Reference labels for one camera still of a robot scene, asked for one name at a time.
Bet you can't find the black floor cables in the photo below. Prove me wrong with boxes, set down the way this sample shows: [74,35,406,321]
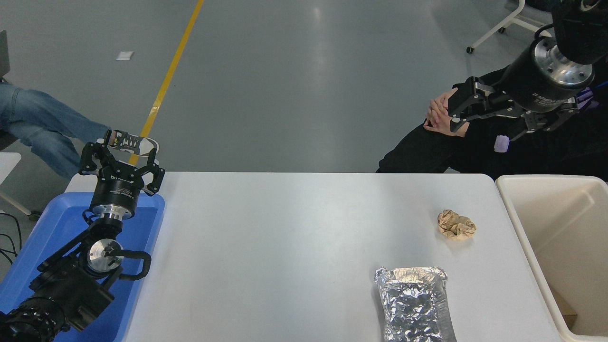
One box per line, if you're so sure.
[0,211,23,266]

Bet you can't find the blue plastic tray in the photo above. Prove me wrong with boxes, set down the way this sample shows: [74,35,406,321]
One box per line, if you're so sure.
[0,191,166,342]

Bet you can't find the white side table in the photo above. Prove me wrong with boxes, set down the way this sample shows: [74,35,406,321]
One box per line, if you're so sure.
[0,152,42,222]

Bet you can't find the blue lanyard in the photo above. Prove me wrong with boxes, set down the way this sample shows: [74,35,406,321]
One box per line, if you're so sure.
[577,80,608,112]

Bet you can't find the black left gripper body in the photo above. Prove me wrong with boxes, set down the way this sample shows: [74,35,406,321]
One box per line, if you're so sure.
[90,169,146,213]

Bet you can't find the person's left hand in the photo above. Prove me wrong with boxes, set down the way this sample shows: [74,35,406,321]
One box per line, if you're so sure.
[423,105,471,138]

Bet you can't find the person's right hand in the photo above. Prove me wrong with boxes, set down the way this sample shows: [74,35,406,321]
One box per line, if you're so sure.
[427,88,459,120]

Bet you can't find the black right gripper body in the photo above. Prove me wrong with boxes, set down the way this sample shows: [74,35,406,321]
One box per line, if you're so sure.
[498,44,579,114]

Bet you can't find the white wheeled chair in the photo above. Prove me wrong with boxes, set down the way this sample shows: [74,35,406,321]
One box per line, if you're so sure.
[466,0,554,54]

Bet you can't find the silver foil plate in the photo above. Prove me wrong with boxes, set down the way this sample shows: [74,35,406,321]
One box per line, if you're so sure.
[374,266,457,342]

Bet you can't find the person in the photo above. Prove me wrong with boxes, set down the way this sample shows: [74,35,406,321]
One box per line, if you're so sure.
[377,59,608,182]
[0,78,161,180]

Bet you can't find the large pale bin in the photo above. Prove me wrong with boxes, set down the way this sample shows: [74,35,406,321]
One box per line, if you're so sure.
[495,174,608,342]

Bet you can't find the crumpled tan paper ball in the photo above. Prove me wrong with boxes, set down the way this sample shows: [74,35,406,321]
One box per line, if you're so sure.
[437,209,477,240]

